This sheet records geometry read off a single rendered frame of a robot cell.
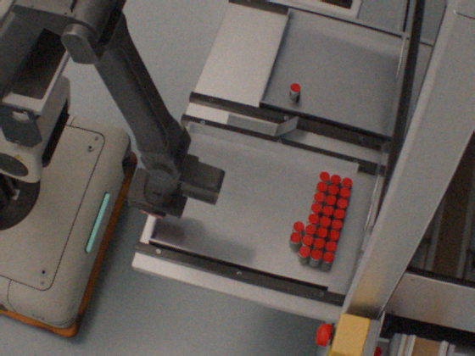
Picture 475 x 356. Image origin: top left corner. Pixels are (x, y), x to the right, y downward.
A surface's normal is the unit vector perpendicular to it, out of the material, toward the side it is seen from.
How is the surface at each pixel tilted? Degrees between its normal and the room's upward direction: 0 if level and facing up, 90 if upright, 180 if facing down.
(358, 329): 0
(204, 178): 15
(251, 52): 0
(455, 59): 90
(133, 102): 91
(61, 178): 0
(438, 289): 90
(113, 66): 92
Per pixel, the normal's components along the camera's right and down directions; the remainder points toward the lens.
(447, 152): -0.27, 0.86
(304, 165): 0.01, -0.45
